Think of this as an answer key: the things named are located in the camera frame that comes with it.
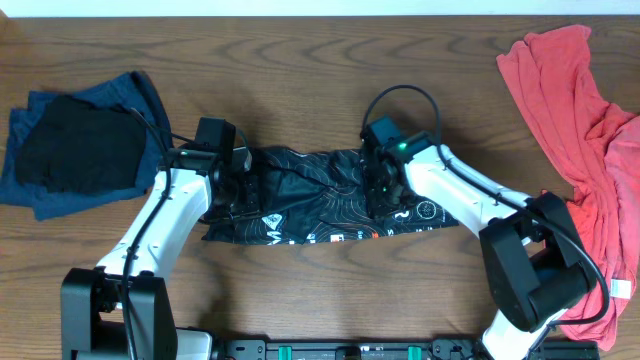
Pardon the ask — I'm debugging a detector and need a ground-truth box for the black patterned jersey shirt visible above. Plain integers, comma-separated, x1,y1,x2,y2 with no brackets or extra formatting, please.
200,147,459,245

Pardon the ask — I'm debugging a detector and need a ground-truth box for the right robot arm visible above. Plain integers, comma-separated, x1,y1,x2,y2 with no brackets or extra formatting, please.
361,116,598,359

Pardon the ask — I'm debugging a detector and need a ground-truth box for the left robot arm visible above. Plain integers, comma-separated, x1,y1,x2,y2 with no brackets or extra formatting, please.
60,117,249,359

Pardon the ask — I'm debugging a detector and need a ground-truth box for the folded blue garment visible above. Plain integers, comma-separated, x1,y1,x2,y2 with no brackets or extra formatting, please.
1,71,171,221

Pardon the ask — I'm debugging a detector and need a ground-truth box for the folded black garment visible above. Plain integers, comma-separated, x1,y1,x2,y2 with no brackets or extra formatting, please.
15,95,146,195

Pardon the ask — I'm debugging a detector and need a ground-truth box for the red t-shirt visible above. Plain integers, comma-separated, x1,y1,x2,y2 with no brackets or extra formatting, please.
496,25,639,351

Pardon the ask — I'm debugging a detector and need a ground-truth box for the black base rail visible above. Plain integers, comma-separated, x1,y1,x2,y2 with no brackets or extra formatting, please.
214,337,601,360

